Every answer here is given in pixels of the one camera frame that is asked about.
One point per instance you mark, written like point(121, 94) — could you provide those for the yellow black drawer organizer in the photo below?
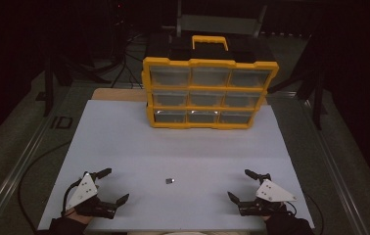
point(209, 62)

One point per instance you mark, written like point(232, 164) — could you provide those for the aluminium floor rail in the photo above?
point(20, 166)
point(334, 169)

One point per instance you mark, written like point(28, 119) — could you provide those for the grey metal frame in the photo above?
point(219, 24)

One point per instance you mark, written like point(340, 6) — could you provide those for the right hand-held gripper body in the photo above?
point(271, 192)

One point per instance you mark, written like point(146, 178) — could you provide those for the small dark metal part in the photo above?
point(169, 180)

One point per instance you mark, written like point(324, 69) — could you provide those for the grid of clear drawers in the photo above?
point(210, 76)

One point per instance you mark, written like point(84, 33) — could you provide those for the person's left hand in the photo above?
point(78, 217)

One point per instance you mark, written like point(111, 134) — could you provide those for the black metal stand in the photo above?
point(318, 98)
point(48, 88)

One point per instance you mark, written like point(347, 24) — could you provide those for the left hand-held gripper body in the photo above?
point(84, 192)

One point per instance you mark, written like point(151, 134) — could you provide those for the person's right hand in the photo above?
point(266, 217)

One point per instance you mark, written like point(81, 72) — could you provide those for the clear plastic drawer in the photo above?
point(170, 117)

